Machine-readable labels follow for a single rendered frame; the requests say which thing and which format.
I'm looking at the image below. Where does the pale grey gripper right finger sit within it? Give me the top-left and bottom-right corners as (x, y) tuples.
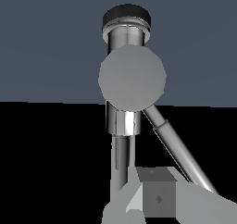
(136, 167), (237, 224)

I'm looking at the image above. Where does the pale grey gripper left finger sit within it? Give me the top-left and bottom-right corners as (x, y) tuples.
(101, 167), (146, 224)

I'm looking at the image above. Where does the chrome faucet body black base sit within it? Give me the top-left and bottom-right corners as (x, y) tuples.
(98, 4), (168, 204)

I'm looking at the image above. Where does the chrome faucet lever handle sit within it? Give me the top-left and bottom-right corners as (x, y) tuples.
(142, 105), (220, 195)

